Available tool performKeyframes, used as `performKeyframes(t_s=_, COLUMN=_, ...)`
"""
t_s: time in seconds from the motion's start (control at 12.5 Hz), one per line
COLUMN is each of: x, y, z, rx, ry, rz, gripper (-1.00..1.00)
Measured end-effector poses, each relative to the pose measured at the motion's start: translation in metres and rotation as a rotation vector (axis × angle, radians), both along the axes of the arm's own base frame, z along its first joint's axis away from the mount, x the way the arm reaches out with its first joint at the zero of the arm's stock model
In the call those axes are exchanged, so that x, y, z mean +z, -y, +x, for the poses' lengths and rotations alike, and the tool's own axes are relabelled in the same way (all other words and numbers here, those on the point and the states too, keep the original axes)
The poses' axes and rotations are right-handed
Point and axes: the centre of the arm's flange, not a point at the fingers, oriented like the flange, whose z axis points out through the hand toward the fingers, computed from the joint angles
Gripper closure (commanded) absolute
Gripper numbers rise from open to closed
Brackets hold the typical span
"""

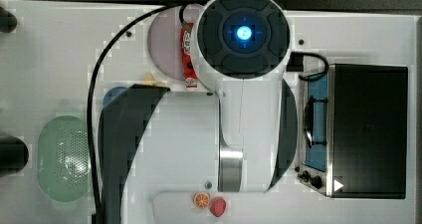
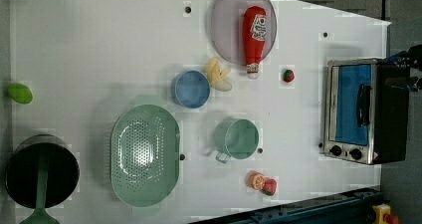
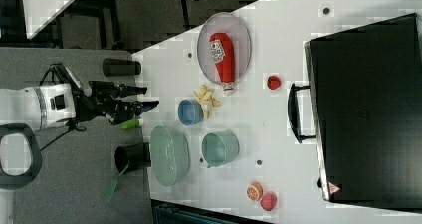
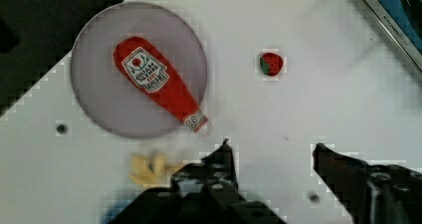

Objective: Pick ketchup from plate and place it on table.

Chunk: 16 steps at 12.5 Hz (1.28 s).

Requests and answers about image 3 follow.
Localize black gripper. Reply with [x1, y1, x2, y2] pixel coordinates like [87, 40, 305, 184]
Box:
[75, 81, 159, 124]

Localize red plush ketchup bottle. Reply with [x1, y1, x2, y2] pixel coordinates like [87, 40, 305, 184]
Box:
[209, 33, 235, 96]

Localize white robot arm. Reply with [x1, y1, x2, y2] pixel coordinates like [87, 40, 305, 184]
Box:
[1, 81, 158, 190]

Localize grey oval plate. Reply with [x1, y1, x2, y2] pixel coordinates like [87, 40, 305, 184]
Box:
[197, 12, 251, 85]

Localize green marker object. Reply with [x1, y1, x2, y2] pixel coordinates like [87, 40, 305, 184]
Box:
[120, 118, 144, 130]

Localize black cylinder upper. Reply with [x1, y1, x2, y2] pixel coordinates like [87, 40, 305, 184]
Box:
[103, 58, 141, 77]

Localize black cylinder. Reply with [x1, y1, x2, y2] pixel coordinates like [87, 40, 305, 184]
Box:
[114, 143, 151, 172]
[103, 58, 141, 77]

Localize black cylinder lower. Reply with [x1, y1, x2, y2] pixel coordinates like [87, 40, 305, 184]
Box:
[114, 143, 151, 172]

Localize blue cup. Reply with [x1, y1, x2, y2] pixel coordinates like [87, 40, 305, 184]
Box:
[177, 100, 204, 126]

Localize green colander bowl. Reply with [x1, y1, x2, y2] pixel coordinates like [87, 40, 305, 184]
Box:
[149, 126, 190, 187]

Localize plush french fries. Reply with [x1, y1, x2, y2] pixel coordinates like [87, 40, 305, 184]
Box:
[193, 85, 221, 119]

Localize green tape strip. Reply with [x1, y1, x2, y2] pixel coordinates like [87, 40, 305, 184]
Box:
[103, 165, 128, 203]

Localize green mug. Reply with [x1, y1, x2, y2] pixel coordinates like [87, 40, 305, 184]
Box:
[201, 130, 240, 168]

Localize dark teal crate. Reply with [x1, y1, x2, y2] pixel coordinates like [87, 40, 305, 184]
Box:
[153, 203, 267, 224]

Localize white side table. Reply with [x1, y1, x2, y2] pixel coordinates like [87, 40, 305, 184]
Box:
[22, 0, 75, 39]

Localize red plush strawberry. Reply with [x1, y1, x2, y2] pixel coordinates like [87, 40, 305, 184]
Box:
[267, 75, 282, 91]

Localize orange slice toy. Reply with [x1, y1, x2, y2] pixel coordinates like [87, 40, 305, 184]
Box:
[246, 181, 264, 201]

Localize red plush fruit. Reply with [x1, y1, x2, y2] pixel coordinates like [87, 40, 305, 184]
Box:
[260, 192, 278, 211]

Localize black toaster oven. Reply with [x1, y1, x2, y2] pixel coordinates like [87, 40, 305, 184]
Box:
[305, 14, 422, 213]

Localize black oven handle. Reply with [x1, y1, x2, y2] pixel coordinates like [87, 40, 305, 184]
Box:
[288, 84, 315, 143]

